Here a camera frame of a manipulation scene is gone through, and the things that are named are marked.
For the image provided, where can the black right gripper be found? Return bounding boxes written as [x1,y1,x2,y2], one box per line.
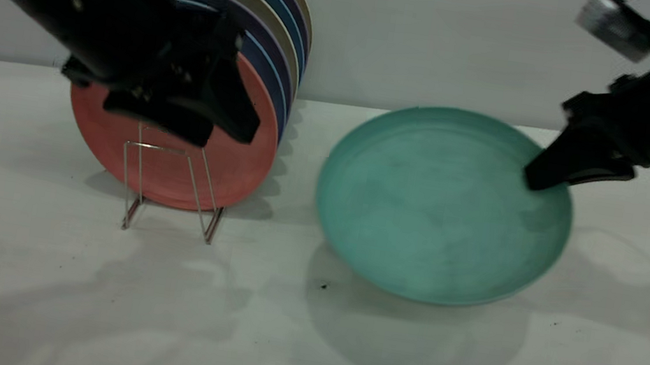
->
[521,51,650,210]

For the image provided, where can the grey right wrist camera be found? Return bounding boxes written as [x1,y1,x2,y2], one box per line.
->
[571,0,650,65]

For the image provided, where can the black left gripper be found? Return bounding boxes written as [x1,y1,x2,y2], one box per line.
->
[54,0,279,156]

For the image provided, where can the green round plate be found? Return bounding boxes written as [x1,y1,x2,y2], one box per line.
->
[301,89,586,324]

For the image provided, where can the pink round plate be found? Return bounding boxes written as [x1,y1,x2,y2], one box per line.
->
[56,30,291,223]

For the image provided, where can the metal wire plate rack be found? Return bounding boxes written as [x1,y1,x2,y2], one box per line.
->
[112,121,236,248]

